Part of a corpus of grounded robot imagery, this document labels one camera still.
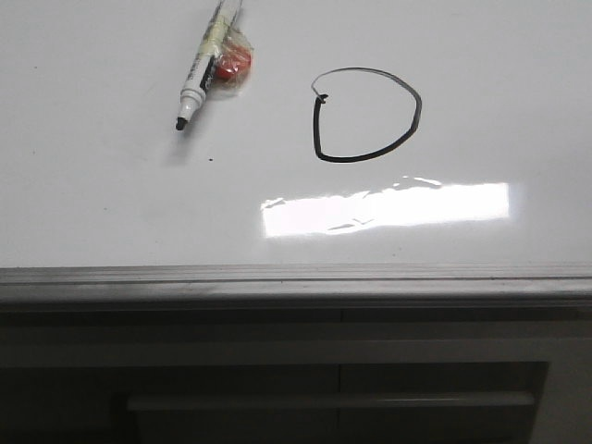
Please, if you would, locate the black white whiteboard marker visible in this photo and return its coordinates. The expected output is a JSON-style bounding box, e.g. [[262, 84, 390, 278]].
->
[[176, 0, 242, 131]]

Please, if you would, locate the grey cabinet drawer handle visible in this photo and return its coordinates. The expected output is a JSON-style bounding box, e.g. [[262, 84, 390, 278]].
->
[[127, 391, 536, 412]]

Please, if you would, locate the white whiteboard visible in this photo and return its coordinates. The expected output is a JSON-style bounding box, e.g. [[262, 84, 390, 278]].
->
[[1, 1, 591, 310]]

